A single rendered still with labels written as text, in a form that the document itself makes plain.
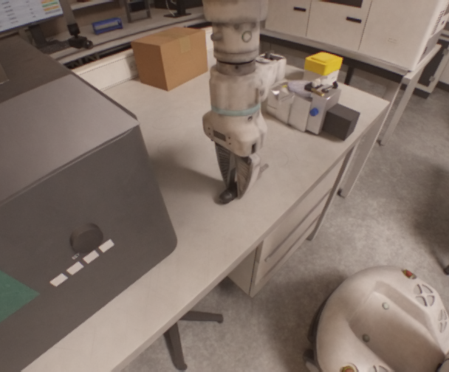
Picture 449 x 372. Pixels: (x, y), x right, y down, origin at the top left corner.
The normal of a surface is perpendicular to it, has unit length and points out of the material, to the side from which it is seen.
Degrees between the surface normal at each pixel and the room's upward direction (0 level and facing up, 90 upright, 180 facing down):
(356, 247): 0
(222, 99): 90
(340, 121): 90
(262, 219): 0
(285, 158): 0
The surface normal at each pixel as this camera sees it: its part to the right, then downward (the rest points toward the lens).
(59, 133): 0.53, -0.03
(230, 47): -0.22, 0.74
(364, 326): -0.02, -0.67
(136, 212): 0.70, 0.51
